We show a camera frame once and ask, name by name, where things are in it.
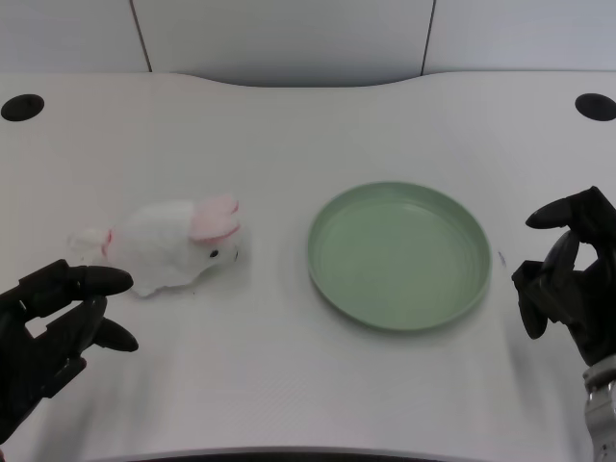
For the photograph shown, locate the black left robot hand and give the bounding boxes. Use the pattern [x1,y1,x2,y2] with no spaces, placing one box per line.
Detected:
[0,259,140,445]

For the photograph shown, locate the green round plate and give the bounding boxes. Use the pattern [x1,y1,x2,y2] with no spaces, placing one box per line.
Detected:
[307,180,494,332]

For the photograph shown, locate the black table cable grommet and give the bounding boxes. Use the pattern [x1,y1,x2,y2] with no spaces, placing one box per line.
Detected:
[0,93,46,123]
[575,92,616,122]

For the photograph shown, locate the white plush rabbit doll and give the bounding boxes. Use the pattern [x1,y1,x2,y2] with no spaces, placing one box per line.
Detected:
[67,192,243,299]

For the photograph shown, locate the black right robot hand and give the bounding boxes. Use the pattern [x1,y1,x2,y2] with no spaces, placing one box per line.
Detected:
[510,186,616,369]

